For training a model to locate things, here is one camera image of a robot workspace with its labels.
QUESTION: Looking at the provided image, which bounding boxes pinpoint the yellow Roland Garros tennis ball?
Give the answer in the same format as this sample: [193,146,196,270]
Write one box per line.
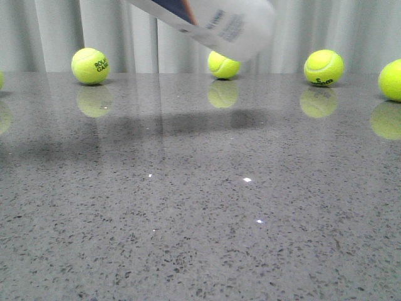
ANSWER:
[71,48,110,85]

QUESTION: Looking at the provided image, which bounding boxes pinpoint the yellow tennis ball far left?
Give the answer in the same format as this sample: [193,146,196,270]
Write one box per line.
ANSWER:
[0,71,4,89]

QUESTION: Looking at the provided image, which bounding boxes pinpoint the white blue tennis ball can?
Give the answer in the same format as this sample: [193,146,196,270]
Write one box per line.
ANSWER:
[131,0,276,61]

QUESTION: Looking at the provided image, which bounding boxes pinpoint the yellow Wilson tennis ball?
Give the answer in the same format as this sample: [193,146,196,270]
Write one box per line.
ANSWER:
[304,50,344,86]

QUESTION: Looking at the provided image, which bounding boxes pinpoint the yellow tennis ball centre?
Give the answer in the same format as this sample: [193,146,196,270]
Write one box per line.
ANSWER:
[207,51,241,79]

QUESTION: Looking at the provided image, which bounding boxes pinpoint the yellow tennis ball far right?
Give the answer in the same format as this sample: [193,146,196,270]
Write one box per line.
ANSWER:
[378,59,401,102]

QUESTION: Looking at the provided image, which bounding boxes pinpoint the white pleated curtain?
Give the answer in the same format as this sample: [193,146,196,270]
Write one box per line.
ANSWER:
[1,1,400,74]

